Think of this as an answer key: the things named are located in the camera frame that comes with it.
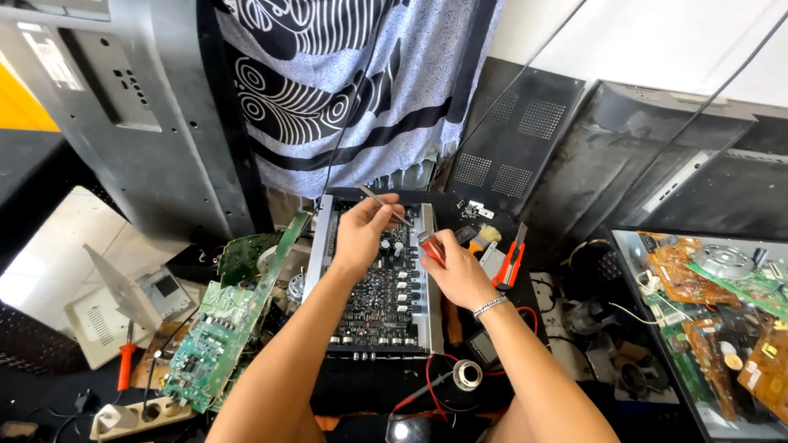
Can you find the red-handled screwdriver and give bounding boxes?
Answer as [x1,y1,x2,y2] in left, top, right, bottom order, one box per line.
[116,319,138,393]

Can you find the amplifier chassis with circuit board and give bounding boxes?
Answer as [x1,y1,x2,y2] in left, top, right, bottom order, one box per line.
[301,193,445,359]

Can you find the small metal bracket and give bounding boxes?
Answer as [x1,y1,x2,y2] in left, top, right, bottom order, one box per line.
[457,199,496,221]

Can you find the grey television back panel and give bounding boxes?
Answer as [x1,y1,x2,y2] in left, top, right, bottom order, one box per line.
[0,0,254,242]

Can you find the solder wire spool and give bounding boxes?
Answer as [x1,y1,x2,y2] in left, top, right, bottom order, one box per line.
[452,359,484,393]

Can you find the blue patterned cloth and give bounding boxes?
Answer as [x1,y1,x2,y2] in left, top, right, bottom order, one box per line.
[214,0,504,199]

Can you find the long green circuit board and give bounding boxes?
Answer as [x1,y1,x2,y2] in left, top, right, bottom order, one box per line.
[162,211,313,414]

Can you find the thick black cable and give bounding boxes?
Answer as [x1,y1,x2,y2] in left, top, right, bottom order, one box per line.
[621,11,788,185]

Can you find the person's left hand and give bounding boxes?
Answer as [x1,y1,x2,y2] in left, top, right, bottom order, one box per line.
[332,193,407,282]

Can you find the metal tweezers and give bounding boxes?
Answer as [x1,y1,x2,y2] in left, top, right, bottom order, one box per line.
[353,181,415,229]

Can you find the orange utility knife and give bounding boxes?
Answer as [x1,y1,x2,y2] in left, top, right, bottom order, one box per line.
[491,222,529,291]

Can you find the small paint brush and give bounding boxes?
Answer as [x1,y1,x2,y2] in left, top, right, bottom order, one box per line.
[467,224,503,254]

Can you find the dark green circuit board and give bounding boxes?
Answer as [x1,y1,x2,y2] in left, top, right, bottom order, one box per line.
[217,231,285,289]

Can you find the heap of black speaker parts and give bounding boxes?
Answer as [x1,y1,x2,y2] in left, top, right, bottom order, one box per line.
[557,239,681,404]

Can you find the black perforated metal cover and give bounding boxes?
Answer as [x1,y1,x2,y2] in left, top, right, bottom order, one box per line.
[446,58,586,217]

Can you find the black multimeter probe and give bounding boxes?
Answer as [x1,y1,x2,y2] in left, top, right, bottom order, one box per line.
[392,371,455,414]

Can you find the red multimeter lead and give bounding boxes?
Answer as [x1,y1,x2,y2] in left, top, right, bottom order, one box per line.
[390,306,540,425]

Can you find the person's right hand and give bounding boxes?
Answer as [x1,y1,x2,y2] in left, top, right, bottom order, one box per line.
[421,229,504,312]

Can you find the red-handled pliers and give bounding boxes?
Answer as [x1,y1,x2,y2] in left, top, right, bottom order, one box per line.
[417,230,447,268]

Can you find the silver chain bracelet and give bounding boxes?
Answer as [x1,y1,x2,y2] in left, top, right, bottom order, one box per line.
[472,295,510,320]

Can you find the black panel with grey strip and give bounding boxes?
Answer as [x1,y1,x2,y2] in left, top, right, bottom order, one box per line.
[616,114,788,230]

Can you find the tray of circuit boards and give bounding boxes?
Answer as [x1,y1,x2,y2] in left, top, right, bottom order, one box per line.
[608,226,788,443]

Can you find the white device housing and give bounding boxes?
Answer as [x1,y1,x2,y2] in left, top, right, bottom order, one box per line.
[63,265,199,371]

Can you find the thin black cable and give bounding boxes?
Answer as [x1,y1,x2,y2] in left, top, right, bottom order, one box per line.
[320,0,396,199]
[428,0,589,188]

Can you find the black multimeter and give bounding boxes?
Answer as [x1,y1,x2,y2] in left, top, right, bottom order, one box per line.
[464,328,501,371]

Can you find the black television back shell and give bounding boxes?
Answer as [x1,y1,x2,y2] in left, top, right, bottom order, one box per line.
[522,80,759,248]

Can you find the beige power strip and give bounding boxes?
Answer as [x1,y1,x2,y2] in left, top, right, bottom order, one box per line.
[90,395,199,442]

